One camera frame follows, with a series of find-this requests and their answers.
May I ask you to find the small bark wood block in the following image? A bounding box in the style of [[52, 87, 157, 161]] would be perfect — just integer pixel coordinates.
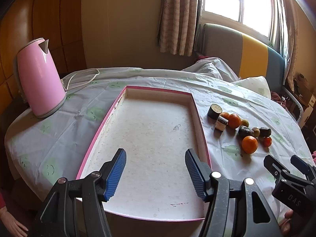
[[215, 116, 228, 132]]

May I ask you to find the window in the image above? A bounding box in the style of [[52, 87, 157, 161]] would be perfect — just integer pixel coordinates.
[[202, 0, 278, 46]]

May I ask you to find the white kettle power cord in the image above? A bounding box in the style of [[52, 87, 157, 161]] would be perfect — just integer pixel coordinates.
[[61, 67, 101, 92]]

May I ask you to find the beige patterned curtain left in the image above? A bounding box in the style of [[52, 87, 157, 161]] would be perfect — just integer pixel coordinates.
[[159, 0, 198, 57]]

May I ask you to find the small red tomato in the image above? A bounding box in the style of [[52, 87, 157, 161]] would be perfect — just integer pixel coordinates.
[[262, 136, 272, 147]]

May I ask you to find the large orange with stem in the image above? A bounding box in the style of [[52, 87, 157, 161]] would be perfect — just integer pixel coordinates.
[[242, 136, 258, 154]]

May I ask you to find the pink electric kettle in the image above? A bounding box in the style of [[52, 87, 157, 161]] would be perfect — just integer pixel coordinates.
[[13, 38, 66, 118]]

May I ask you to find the wooden wardrobe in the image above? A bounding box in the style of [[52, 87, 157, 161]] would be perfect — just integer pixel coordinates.
[[1, 0, 87, 111]]

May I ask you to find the small dark dried fruit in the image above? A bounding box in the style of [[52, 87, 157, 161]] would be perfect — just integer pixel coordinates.
[[259, 127, 272, 137]]

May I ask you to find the grey yellow blue headboard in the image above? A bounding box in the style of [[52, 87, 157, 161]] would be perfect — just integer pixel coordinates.
[[200, 24, 285, 93]]

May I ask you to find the white green patterned tablecloth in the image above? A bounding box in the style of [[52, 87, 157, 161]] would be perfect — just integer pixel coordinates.
[[4, 66, 314, 225]]

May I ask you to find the beige curtain right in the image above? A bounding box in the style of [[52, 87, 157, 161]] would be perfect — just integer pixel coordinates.
[[281, 0, 299, 91]]

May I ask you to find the yellow longan far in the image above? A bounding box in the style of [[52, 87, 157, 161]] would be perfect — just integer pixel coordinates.
[[241, 119, 249, 127]]

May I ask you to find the pink white shallow box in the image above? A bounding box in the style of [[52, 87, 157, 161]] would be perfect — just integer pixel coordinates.
[[77, 86, 210, 221]]

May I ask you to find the person right hand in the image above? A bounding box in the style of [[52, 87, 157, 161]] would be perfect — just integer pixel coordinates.
[[279, 210, 293, 236]]

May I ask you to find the orange mandarin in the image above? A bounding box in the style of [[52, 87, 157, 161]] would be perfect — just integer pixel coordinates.
[[228, 113, 242, 130]]

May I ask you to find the large dark dried fruit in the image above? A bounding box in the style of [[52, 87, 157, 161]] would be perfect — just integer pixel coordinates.
[[238, 125, 254, 139]]

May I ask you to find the white green pillow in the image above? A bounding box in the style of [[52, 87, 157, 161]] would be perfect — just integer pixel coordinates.
[[233, 76, 271, 99]]

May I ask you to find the person left hand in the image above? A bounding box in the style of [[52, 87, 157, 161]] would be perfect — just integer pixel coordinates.
[[1, 206, 28, 237]]

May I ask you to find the dark round wood block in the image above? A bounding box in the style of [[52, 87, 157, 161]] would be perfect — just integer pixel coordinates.
[[207, 103, 222, 120]]

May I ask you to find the cardboard boxes clutter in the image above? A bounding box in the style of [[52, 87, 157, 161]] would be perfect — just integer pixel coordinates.
[[293, 73, 315, 128]]

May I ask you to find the small orange carrot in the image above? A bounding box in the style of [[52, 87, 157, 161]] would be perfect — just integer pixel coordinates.
[[220, 112, 230, 120]]

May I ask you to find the brown longan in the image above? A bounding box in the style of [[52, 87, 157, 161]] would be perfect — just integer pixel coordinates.
[[252, 127, 260, 137]]

